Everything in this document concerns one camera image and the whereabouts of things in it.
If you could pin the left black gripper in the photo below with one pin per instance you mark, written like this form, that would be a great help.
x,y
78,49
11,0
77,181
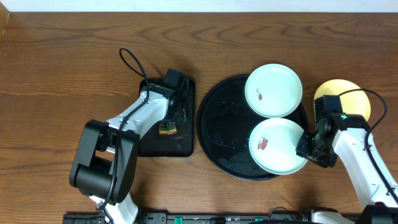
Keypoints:
x,y
179,112

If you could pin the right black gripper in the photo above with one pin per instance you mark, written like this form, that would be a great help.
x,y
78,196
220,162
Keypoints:
x,y
302,150

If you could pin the green and yellow sponge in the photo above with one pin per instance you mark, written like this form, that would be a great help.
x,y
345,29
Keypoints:
x,y
165,129

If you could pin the light green plate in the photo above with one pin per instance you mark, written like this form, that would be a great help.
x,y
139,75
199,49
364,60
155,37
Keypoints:
x,y
272,145
273,90

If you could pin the yellow plate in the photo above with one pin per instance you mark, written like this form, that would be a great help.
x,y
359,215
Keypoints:
x,y
355,102

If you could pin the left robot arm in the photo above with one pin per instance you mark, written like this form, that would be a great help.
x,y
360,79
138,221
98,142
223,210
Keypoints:
x,y
106,158

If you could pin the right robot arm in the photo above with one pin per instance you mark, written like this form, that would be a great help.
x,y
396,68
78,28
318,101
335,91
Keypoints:
x,y
347,137

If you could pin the black rectangular tray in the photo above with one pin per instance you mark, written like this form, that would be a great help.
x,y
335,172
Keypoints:
x,y
177,144

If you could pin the round black tray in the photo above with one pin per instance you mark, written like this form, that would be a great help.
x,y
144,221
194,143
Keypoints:
x,y
224,124

